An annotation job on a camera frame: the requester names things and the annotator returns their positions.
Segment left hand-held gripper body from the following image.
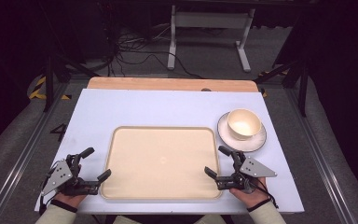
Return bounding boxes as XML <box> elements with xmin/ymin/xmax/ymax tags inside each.
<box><xmin>41</xmin><ymin>153</ymin><xmax>103</xmax><ymax>198</ymax></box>

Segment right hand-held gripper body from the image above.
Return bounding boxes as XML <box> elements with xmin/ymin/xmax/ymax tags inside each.
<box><xmin>215</xmin><ymin>150</ymin><xmax>279</xmax><ymax>195</ymax></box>

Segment white round plate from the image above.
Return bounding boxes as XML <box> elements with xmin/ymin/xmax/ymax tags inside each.
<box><xmin>216</xmin><ymin>110</ymin><xmax>268</xmax><ymax>154</ymax></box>

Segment cream bowl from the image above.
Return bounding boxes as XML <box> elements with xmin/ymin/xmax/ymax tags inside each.
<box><xmin>226</xmin><ymin>107</ymin><xmax>263</xmax><ymax>142</ymax></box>

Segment beige rectangular tray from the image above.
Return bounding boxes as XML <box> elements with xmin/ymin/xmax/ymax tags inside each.
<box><xmin>100</xmin><ymin>125</ymin><xmax>224</xmax><ymax>201</ymax></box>

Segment person's left hand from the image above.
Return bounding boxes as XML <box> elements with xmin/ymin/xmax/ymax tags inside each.
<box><xmin>54</xmin><ymin>191</ymin><xmax>89</xmax><ymax>208</ymax></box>

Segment person's right hand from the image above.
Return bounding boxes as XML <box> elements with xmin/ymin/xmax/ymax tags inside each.
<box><xmin>229</xmin><ymin>176</ymin><xmax>270</xmax><ymax>209</ymax></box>

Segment black tripod stand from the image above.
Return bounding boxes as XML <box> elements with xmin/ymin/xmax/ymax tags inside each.
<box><xmin>41</xmin><ymin>50</ymin><xmax>102</xmax><ymax>114</ymax></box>
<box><xmin>254</xmin><ymin>57</ymin><xmax>310</xmax><ymax>119</ymax></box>

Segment yellow black floor tape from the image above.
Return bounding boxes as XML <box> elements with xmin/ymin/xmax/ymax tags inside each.
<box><xmin>28</xmin><ymin>76</ymin><xmax>73</xmax><ymax>101</ymax></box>
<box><xmin>258</xmin><ymin>68</ymin><xmax>291</xmax><ymax>99</ymax></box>

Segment white table mat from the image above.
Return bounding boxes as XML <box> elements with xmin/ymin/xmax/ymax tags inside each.
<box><xmin>34</xmin><ymin>88</ymin><xmax>306</xmax><ymax>217</ymax></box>

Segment white metal stand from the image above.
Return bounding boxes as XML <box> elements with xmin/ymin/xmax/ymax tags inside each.
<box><xmin>166</xmin><ymin>5</ymin><xmax>256</xmax><ymax>74</ymax></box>

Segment aluminium rail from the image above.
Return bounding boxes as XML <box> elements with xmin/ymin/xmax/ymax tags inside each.
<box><xmin>283</xmin><ymin>87</ymin><xmax>357</xmax><ymax>224</ymax></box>
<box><xmin>0</xmin><ymin>81</ymin><xmax>71</xmax><ymax>224</ymax></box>

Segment black floor cables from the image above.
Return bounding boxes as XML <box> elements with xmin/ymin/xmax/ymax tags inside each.
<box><xmin>106</xmin><ymin>26</ymin><xmax>204</xmax><ymax>79</ymax></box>

